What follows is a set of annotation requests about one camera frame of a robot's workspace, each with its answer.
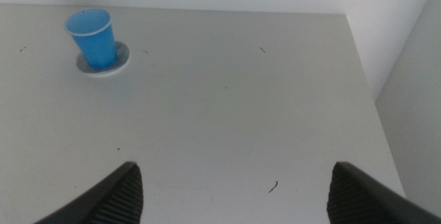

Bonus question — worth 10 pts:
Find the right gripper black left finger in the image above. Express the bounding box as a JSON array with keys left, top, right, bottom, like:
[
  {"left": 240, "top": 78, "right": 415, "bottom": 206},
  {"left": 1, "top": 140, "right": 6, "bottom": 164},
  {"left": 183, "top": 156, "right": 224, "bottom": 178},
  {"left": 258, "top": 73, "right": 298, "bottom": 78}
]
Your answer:
[{"left": 33, "top": 161, "right": 144, "bottom": 224}]

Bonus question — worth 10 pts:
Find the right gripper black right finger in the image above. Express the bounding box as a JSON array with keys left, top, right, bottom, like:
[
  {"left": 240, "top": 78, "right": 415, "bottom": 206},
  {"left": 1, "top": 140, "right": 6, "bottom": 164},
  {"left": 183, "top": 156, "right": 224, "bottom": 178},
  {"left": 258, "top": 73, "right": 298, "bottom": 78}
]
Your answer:
[{"left": 326, "top": 161, "right": 441, "bottom": 224}]

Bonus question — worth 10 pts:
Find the blue plastic cup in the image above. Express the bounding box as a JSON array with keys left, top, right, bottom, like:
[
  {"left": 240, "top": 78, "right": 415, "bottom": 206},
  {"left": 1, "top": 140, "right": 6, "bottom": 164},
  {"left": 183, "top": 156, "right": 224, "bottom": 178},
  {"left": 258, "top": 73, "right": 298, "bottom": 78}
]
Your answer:
[{"left": 64, "top": 8, "right": 119, "bottom": 70}]

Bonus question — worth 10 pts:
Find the round grey felt cup mat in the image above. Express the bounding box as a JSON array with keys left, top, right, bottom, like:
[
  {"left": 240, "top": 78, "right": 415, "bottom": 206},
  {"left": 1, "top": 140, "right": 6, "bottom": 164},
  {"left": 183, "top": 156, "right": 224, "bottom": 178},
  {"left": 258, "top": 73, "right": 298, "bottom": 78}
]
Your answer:
[{"left": 76, "top": 41, "right": 131, "bottom": 78}]

